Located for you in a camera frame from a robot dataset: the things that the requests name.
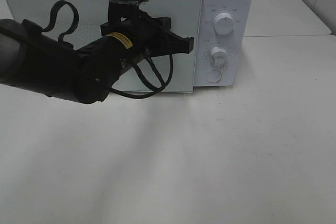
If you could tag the lower white microwave knob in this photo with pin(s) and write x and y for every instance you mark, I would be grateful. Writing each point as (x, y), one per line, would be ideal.
(218, 56)

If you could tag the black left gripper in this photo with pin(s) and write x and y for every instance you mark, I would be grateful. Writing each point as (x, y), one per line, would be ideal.
(141, 39)

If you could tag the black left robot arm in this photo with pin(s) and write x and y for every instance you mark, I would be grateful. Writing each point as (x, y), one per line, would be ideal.
(32, 61)

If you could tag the upper white microwave knob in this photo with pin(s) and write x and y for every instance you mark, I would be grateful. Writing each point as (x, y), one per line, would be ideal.
(223, 23)

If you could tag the white microwave knob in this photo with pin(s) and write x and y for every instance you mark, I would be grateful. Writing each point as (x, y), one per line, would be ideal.
(223, 23)
(218, 56)

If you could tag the round door release button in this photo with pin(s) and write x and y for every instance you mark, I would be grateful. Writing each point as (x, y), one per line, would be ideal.
(213, 76)

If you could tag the white microwave oven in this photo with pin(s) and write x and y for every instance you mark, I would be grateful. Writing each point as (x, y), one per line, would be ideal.
(209, 38)

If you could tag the white microwave door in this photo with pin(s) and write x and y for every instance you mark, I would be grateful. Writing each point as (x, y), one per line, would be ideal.
(184, 15)

